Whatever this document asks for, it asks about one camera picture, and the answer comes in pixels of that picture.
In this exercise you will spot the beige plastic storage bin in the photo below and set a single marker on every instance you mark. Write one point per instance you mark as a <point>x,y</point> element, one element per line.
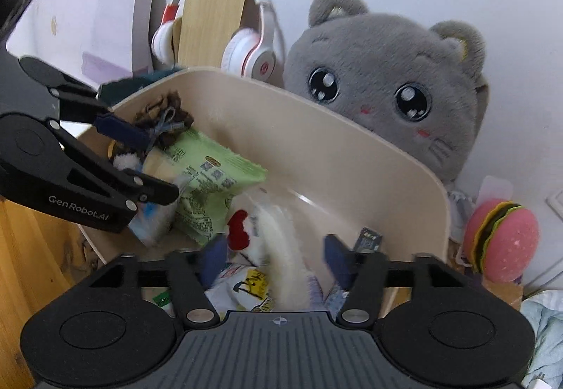
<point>330,164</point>

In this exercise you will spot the wooden headphone stand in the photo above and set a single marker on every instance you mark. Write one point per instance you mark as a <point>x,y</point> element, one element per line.
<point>211,19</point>

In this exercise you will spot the dark green tissue packet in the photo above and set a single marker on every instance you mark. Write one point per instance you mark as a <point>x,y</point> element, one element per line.
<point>132,81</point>

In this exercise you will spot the white scrunchie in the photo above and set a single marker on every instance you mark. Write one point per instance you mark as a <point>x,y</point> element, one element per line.
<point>125,160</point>

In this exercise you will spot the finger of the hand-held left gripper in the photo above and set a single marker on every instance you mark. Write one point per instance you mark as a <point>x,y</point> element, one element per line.
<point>101,195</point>
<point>121,129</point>

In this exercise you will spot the white plush with red heart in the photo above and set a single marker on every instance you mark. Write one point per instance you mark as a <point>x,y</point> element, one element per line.
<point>281,248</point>

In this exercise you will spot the white red headphones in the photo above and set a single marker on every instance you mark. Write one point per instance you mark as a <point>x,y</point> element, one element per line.
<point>250,50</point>

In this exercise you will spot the white wall socket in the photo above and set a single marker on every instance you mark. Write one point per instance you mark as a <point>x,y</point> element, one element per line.
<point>555,204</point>

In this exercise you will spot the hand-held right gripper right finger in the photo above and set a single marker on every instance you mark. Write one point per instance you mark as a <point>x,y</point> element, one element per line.
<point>338,259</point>

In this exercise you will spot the clear white packet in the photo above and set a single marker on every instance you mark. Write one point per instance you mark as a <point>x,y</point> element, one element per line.
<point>151,217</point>

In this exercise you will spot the lilac white cabinet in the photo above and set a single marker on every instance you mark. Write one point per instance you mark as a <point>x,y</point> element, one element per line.
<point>88,11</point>

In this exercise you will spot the wooden desk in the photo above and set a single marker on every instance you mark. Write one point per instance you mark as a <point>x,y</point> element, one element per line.
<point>31,266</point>

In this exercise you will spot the white green snack packet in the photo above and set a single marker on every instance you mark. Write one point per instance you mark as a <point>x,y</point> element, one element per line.
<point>246,288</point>

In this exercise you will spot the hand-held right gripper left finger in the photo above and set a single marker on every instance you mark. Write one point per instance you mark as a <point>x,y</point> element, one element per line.
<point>214,258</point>

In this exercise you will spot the pink hamburger plush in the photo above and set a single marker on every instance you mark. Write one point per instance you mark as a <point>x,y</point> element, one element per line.
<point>510,239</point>

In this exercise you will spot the grey cat plush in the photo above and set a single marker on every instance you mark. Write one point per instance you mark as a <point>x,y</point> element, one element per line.
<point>374,50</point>

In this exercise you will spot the brown bow hair clip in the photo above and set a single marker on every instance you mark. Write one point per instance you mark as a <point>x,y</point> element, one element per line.
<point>162,112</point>

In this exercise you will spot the light blue checked bedding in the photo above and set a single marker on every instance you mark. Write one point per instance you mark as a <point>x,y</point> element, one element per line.
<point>545,327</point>

